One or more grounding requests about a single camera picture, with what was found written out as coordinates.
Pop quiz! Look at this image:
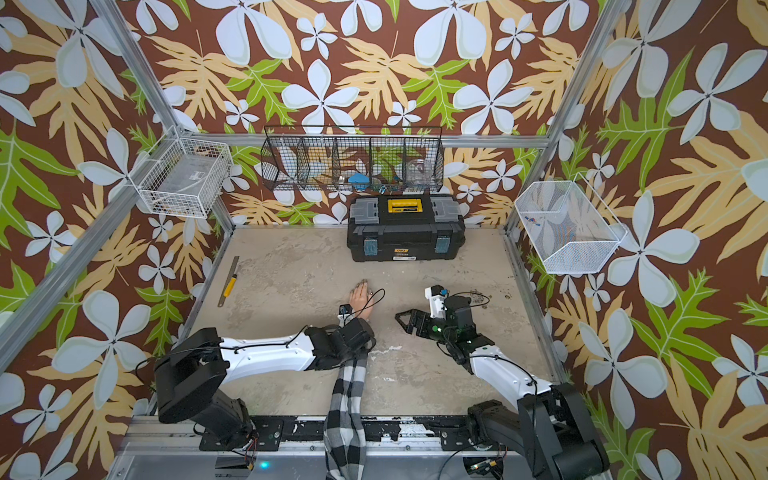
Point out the blue object in basket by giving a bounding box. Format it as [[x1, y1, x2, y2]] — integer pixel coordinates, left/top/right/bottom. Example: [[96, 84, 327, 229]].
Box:
[[348, 173, 370, 185]]

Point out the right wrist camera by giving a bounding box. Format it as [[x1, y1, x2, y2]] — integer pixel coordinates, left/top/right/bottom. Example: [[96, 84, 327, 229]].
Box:
[[425, 285, 448, 319]]

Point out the white mesh basket right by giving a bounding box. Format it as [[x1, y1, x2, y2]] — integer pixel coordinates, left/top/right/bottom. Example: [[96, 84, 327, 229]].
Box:
[[515, 174, 628, 276]]

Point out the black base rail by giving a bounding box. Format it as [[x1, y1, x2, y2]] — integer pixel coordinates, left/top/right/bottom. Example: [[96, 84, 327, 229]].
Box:
[[199, 415, 498, 453]]

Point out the black wire basket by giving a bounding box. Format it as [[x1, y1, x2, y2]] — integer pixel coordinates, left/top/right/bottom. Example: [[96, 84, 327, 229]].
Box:
[[259, 125, 445, 195]]

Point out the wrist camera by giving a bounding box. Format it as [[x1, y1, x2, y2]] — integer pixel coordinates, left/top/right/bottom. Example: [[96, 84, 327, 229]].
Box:
[[338, 304, 353, 321], [425, 285, 448, 319]]

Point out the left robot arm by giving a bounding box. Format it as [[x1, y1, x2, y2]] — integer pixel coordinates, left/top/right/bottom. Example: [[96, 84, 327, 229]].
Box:
[[154, 318, 375, 451]]

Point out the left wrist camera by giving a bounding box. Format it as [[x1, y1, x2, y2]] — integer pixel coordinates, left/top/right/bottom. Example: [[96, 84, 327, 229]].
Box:
[[338, 304, 353, 321]]

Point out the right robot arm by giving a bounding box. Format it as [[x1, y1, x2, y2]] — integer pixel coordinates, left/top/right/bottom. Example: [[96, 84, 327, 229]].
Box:
[[395, 288, 610, 479]]

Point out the black toolbox yellow handle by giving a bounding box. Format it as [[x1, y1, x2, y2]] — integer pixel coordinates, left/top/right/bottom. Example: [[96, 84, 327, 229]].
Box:
[[346, 194, 466, 262]]

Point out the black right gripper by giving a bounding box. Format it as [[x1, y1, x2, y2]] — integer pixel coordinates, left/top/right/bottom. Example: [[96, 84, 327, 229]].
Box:
[[395, 308, 458, 346]]

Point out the white wire basket left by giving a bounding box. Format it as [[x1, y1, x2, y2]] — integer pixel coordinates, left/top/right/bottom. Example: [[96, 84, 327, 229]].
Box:
[[131, 127, 233, 219]]

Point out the mannequin hand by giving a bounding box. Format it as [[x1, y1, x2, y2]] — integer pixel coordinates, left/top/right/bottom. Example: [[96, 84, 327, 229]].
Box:
[[349, 280, 374, 321]]

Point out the plaid sleeved mannequin forearm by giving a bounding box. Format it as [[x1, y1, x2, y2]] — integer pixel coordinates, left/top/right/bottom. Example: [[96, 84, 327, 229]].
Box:
[[323, 354, 368, 480]]

